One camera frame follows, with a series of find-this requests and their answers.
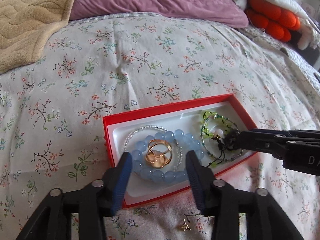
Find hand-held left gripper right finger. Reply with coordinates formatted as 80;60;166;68
186;151;305;240

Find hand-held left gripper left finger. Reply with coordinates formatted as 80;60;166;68
16;152;133;240

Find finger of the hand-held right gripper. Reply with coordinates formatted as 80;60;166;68
250;128;300;138
235;131;288;156

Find red cardboard box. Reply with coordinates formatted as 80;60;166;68
102;94;258;210

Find blue bead bracelet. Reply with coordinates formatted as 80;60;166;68
132;129;206;180

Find gold ring cluster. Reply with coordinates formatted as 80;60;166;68
144;139;173;168

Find green bead bracelet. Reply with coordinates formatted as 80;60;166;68
200;111;242;168

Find clear small-bead bracelet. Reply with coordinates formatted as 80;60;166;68
124;124;184;170

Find gold earring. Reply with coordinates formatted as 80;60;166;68
178;219;193;232

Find grey dotted quilt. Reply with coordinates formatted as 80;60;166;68
280;46;320;87

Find orange plush toy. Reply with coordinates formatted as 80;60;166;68
245;0;302;43

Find beige fleece blanket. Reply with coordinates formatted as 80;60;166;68
0;0;97;74

